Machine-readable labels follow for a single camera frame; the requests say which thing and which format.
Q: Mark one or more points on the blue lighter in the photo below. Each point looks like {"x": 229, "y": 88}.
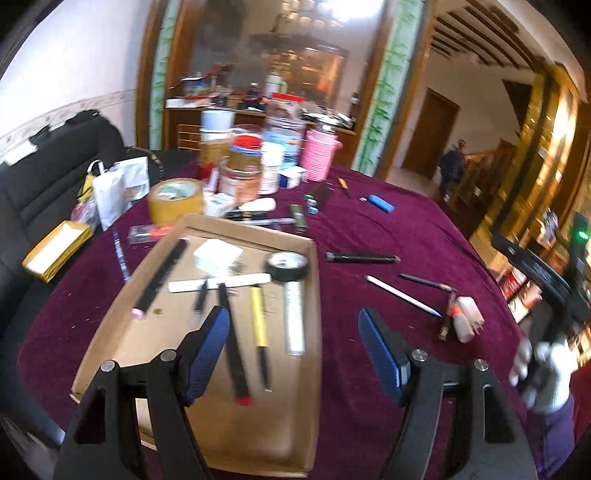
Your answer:
{"x": 381, "y": 203}

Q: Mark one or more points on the black marker red cap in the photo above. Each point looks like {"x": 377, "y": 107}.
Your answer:
{"x": 233, "y": 341}

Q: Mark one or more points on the black leather sofa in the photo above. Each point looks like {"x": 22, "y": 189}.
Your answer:
{"x": 46, "y": 184}

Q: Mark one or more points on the person's right hand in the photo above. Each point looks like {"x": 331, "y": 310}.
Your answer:
{"x": 558, "y": 378}

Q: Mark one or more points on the wooden sideboard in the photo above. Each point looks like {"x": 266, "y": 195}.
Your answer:
{"x": 184, "y": 138}

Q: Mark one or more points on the amber toothpick jar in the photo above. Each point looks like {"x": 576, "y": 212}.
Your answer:
{"x": 240, "y": 182}

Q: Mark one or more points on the clear plastic pen case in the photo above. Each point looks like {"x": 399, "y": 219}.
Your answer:
{"x": 147, "y": 233}

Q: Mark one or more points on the small white box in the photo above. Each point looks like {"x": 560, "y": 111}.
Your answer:
{"x": 218, "y": 204}

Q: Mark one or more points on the yellow packet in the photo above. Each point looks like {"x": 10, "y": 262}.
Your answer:
{"x": 55, "y": 251}

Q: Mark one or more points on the white plastic jar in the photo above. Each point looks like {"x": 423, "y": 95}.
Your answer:
{"x": 271, "y": 168}

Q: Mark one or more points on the yellow barrel pen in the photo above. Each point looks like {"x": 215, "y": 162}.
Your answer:
{"x": 258, "y": 318}

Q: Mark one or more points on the gold display cabinet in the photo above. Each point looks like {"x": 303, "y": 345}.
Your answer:
{"x": 545, "y": 138}

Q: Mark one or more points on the short jar red lid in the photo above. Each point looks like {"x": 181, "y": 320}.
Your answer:
{"x": 247, "y": 147}

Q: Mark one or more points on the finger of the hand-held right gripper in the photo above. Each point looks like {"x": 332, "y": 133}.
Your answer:
{"x": 531, "y": 265}

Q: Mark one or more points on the black gel pen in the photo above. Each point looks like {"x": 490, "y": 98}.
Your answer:
{"x": 425, "y": 280}

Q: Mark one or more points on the small white charger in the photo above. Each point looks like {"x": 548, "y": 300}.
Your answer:
{"x": 217, "y": 256}

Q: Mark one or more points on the cardboard tray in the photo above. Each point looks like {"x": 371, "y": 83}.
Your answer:
{"x": 277, "y": 415}

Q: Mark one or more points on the white bottle orange cap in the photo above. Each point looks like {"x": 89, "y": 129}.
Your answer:
{"x": 456, "y": 318}

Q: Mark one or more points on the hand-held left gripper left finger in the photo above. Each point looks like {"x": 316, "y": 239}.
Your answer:
{"x": 210, "y": 350}

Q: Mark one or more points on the white paint marker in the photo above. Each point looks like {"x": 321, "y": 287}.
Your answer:
{"x": 294, "y": 318}

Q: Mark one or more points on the white squeeze tube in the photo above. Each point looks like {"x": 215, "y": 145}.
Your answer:
{"x": 258, "y": 204}

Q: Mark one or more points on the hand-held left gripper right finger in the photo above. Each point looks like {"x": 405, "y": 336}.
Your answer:
{"x": 383, "y": 355}

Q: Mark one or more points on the black marker teal end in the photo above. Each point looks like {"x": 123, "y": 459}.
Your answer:
{"x": 314, "y": 201}
{"x": 323, "y": 194}

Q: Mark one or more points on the bamboo painted panel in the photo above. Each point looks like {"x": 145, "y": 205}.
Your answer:
{"x": 164, "y": 69}
{"x": 388, "y": 92}

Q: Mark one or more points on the large white charger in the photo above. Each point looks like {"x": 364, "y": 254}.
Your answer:
{"x": 472, "y": 314}

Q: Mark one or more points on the black tape roll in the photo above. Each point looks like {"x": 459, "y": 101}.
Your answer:
{"x": 287, "y": 266}

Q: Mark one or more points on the white cup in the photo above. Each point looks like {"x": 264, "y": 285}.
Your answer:
{"x": 218, "y": 120}

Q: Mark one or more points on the clear barrel pen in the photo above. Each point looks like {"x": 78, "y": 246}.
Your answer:
{"x": 445, "y": 327}

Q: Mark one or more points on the black marker pink end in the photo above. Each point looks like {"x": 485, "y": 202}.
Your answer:
{"x": 159, "y": 277}

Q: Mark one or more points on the white paper bag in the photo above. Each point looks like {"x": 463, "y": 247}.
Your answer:
{"x": 108, "y": 194}

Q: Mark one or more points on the yellow plastic bag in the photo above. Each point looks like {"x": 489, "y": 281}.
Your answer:
{"x": 90, "y": 184}

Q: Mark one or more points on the wooden stair railing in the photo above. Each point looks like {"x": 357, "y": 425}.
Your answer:
{"x": 485, "y": 170}

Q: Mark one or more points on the jar in pink knitted sleeve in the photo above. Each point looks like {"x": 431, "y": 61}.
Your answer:
{"x": 318, "y": 152}

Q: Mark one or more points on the yellow tape roll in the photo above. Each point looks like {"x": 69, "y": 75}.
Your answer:
{"x": 175, "y": 201}

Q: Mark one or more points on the thin white pen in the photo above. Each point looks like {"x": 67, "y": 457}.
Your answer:
{"x": 401, "y": 295}

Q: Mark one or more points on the blue pen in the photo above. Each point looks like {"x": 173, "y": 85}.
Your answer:
{"x": 121, "y": 256}

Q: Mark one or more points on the clear plastic jar red lid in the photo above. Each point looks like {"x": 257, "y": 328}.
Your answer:
{"x": 286, "y": 124}

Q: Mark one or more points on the silver clear pen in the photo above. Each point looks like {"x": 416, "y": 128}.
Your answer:
{"x": 272, "y": 221}

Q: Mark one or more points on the person's right forearm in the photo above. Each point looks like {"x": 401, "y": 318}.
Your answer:
{"x": 554, "y": 438}

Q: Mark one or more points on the white correction pen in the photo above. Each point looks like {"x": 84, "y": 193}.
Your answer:
{"x": 231, "y": 281}

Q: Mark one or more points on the clear plastic bag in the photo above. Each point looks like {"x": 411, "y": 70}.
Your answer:
{"x": 136, "y": 177}

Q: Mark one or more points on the yellow box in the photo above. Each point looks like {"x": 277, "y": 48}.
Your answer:
{"x": 212, "y": 157}

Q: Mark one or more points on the short black pen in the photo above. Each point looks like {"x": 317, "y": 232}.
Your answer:
{"x": 201, "y": 297}

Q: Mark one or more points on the dark green marker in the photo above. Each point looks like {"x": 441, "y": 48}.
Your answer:
{"x": 299, "y": 217}

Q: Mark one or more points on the black pen gold band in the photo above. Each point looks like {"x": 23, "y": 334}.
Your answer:
{"x": 247, "y": 215}

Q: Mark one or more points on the black marker grey end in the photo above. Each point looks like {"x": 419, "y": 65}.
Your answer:
{"x": 360, "y": 257}

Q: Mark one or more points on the white blue box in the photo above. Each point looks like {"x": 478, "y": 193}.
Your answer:
{"x": 291, "y": 177}

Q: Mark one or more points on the wooden door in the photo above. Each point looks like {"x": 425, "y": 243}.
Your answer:
{"x": 429, "y": 134}

